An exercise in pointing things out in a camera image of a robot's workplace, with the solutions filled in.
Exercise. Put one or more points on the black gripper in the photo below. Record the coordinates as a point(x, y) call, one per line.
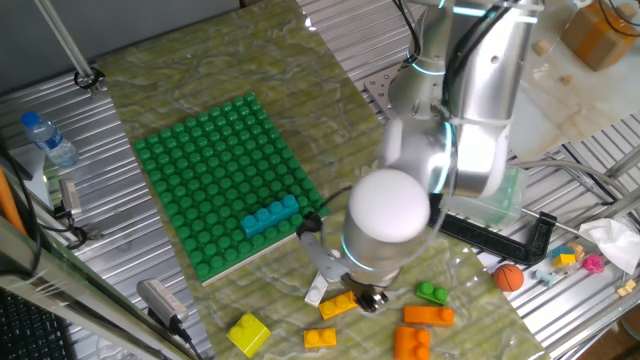
point(367, 289)

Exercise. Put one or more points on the yellow-orange four-stud block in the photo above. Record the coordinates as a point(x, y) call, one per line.
point(335, 306)

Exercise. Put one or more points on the teal four-stud block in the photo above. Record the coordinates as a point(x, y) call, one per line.
point(270, 217)

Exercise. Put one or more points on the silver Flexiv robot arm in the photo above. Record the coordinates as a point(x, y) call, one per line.
point(480, 100)

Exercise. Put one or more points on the orange long sloped block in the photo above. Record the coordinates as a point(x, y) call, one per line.
point(427, 316)

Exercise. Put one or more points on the white four-stud block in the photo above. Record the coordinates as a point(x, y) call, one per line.
point(316, 292)

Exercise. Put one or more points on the orange square block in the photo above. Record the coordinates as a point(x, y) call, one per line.
point(411, 345)

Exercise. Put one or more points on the green two-stud block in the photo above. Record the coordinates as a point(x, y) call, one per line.
point(432, 294)

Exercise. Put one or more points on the yellow-orange two-stud block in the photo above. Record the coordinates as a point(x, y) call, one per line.
point(320, 339)

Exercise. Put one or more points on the lime square block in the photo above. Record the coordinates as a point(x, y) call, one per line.
point(248, 335)

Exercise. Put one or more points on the small toy basketball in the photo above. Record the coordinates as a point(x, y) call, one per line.
point(509, 278)

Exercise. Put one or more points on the black C-clamp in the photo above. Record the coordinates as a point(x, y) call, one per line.
point(500, 245)

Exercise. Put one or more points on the translucent plastic box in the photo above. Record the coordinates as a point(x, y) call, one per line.
point(510, 200)

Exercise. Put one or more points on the light blue toy piece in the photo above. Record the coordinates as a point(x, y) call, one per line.
point(542, 276)

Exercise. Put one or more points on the small teal toy block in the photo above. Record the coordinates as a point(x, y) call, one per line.
point(560, 250)

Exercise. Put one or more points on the small yellow toy block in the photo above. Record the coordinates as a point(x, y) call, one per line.
point(564, 260)

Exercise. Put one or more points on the green studded baseplate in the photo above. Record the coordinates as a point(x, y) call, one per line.
point(215, 175)

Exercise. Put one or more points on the small tan toy block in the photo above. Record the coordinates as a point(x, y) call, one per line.
point(577, 250)

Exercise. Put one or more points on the small pink toy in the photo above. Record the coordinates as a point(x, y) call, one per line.
point(593, 263)

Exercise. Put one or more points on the white crumpled tissue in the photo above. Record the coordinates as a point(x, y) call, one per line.
point(612, 242)

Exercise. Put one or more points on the small wooden block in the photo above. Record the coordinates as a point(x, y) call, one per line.
point(626, 288)

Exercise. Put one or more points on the green marble pattern mat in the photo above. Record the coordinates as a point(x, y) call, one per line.
point(250, 65)

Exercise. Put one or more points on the white marble pattern mat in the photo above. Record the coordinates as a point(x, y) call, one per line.
point(575, 110)

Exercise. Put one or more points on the small wooden cube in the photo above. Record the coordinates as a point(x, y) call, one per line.
point(567, 80)
point(627, 11)
point(542, 48)

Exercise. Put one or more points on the cardboard box orange tape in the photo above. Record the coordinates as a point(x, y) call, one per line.
point(595, 40)

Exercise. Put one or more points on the black keyboard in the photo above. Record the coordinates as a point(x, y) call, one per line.
point(30, 330)

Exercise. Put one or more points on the clear water bottle blue cap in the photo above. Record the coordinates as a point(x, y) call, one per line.
point(52, 145)

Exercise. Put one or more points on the black pole clamp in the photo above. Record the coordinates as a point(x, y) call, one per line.
point(89, 79)

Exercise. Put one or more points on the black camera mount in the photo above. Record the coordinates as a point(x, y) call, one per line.
point(175, 327)

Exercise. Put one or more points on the silver exterior camera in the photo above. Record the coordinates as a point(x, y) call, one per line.
point(70, 197)
point(162, 300)

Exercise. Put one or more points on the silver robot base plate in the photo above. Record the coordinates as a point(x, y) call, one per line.
point(380, 87)

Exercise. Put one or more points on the metal camera bracket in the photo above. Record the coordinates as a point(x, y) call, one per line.
point(92, 233)

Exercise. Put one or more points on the aluminium frame rail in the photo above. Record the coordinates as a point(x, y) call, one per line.
point(75, 300)

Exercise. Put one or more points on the metal camera pole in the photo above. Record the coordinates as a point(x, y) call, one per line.
point(62, 35)

